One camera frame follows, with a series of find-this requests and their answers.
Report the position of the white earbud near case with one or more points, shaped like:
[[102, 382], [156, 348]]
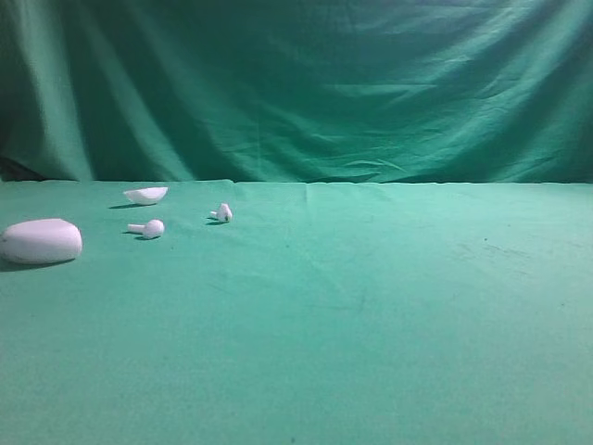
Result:
[[153, 229]]

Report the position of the white earbud case body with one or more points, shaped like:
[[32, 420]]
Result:
[[43, 241]]

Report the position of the white bluetooth earbud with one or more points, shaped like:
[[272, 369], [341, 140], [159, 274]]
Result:
[[223, 214]]

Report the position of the green backdrop cloth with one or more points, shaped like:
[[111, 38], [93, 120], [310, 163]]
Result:
[[297, 91]]

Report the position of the white earbud case lid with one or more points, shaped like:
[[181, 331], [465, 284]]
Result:
[[146, 196]]

